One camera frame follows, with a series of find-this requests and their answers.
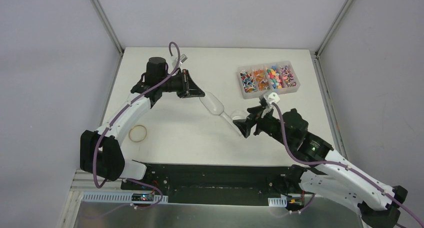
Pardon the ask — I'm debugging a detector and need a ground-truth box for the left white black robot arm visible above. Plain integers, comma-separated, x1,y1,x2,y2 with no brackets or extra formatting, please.
79,57,205,191

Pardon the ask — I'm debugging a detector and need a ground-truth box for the purple cable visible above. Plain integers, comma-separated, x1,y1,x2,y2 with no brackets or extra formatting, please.
92,41,181,210
271,102,418,228

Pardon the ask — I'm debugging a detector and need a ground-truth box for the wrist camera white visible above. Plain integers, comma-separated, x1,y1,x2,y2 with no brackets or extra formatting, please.
170,54,188,69
259,91,280,118

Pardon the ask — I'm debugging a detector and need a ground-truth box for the clear divided candy box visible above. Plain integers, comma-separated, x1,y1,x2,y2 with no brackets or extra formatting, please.
236,60,301,99

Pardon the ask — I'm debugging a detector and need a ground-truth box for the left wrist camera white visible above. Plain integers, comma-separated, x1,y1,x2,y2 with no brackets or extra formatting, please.
170,54,188,69

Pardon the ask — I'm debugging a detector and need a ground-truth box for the white cable duct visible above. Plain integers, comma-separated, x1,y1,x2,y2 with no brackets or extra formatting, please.
82,192,169,204
267,197,288,208

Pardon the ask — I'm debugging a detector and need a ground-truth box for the clear plastic round jar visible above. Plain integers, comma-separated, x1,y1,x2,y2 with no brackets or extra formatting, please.
230,110,249,120

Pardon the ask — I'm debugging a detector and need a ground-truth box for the clear plastic scoop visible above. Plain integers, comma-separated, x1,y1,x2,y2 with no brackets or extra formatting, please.
199,91,242,136

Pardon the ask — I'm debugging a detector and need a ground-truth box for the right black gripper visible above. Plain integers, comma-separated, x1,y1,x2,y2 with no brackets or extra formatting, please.
232,105,293,149

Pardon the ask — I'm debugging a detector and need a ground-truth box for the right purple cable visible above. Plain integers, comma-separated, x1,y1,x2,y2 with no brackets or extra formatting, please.
271,102,418,228

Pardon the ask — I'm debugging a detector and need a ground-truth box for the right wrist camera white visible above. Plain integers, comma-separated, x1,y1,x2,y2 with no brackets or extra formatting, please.
259,91,280,118

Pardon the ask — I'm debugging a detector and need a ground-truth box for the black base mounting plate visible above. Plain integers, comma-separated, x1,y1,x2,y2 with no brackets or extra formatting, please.
120,164,307,206

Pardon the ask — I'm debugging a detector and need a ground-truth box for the right white cable duct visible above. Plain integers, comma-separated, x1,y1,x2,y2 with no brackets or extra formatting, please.
267,197,288,208

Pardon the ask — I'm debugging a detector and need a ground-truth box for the left white cable duct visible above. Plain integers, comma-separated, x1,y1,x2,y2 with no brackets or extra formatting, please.
82,192,169,204

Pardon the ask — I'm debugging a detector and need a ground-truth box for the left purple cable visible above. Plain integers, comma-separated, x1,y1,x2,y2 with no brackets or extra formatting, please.
92,41,181,210

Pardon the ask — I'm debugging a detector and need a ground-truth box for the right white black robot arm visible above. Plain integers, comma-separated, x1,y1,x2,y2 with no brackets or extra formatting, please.
232,105,408,228

